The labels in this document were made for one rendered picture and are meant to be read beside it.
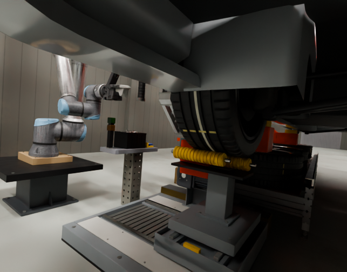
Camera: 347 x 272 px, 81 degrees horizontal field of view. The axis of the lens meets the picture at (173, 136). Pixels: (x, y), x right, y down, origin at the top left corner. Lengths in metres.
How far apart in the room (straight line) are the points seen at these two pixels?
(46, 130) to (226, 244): 1.35
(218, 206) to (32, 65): 3.48
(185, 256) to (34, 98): 3.39
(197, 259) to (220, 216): 0.22
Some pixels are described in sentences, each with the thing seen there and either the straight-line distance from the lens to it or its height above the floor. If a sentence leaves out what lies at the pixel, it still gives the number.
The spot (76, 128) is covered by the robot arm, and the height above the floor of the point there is 0.56.
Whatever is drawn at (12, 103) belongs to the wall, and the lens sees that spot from 3.76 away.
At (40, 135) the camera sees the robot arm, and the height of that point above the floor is 0.50.
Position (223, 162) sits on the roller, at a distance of 0.86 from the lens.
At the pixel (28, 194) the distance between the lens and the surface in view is 1.70.
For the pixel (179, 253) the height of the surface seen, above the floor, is 0.13.
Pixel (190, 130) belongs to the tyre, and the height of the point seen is 0.62.
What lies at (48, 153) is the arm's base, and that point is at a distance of 1.69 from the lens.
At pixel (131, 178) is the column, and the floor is 0.22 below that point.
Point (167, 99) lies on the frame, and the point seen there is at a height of 0.74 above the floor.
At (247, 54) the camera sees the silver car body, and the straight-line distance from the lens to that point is 0.53.
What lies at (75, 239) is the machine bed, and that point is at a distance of 1.19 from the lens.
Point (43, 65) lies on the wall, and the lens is 3.96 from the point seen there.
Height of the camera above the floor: 0.63
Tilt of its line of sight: 2 degrees down
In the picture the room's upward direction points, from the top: 5 degrees clockwise
